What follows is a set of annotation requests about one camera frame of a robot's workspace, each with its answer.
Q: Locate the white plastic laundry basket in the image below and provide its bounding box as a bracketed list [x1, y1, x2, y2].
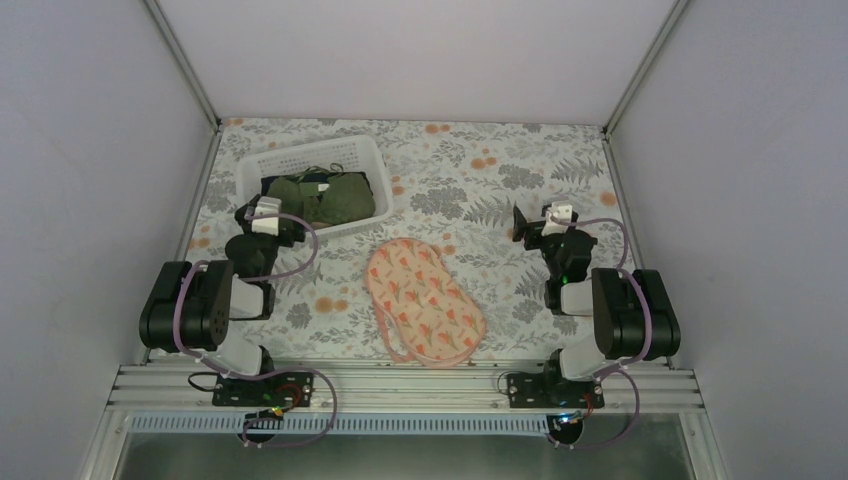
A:
[235, 135, 395, 240]

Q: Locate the pink floral mesh laundry bag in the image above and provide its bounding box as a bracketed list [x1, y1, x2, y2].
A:
[364, 238, 486, 368]

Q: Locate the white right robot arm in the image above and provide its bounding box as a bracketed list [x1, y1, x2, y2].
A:
[507, 202, 682, 408]

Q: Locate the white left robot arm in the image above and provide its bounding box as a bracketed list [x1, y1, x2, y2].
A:
[139, 196, 317, 405]

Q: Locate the navy blue bra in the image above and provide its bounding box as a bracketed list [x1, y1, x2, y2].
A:
[259, 170, 376, 230]

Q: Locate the floral patterned tablecloth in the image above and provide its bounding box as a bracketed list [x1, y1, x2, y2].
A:
[187, 118, 622, 361]

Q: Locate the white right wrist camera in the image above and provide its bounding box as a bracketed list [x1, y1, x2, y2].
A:
[541, 201, 574, 237]

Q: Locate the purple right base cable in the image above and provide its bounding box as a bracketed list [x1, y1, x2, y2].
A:
[547, 367, 643, 452]

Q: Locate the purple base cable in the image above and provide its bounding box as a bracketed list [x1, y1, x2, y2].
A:
[198, 357, 340, 452]
[547, 367, 643, 452]

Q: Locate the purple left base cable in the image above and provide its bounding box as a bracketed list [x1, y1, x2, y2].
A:
[198, 357, 340, 452]

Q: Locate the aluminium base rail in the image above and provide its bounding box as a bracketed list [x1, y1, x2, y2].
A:
[107, 358, 705, 414]

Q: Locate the white slotted cable duct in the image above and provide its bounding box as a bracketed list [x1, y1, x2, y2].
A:
[130, 412, 550, 436]

